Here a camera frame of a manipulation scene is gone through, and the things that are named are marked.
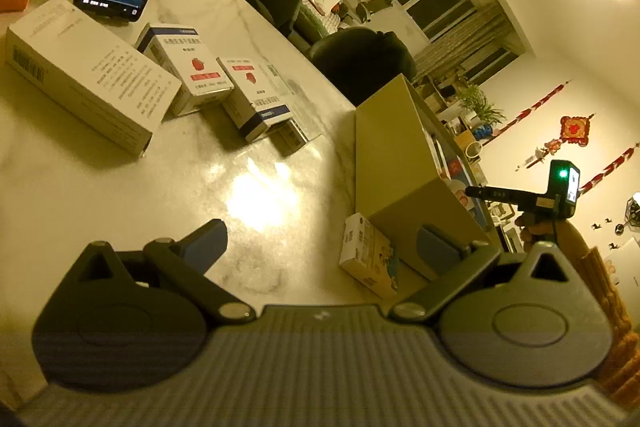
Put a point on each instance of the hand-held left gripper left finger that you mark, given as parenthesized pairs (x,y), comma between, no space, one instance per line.
(207,247)

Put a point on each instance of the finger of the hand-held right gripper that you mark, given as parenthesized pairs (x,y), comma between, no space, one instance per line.
(477,193)

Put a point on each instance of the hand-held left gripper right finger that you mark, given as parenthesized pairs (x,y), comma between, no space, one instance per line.
(440,249)

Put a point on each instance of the cartoon children print medicine box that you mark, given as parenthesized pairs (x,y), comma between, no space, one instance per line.
(365,252)

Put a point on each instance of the beige storage box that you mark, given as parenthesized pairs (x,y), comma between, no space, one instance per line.
(395,157)

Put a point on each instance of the white grey-sided medicine box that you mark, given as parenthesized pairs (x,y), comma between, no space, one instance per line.
(305,122)

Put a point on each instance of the white strawberry print medicine box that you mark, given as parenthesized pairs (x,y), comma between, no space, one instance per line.
(195,72)
(250,82)

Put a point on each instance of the long plain white medicine box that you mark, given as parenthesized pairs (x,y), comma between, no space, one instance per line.
(90,72)

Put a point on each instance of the person's right forearm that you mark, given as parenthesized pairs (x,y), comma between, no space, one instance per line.
(615,307)

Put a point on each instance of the marble desktop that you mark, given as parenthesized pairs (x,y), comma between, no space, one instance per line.
(75,207)

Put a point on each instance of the person's right hand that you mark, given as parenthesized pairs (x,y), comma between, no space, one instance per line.
(527,232)

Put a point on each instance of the round white fan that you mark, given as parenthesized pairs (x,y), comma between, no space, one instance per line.
(473,149)

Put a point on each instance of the potted green plant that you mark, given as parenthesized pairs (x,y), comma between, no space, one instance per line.
(480,107)

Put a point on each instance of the patterned curtain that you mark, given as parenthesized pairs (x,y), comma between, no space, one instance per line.
(465,47)

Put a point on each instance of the light office chair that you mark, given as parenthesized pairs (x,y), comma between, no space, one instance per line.
(372,7)

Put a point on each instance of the grey-green sofa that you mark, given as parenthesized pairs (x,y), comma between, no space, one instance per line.
(307,32)

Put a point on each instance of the red knot wall decoration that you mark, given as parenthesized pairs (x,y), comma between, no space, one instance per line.
(575,129)

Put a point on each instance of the deer head wall decoration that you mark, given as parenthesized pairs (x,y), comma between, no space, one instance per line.
(634,212)

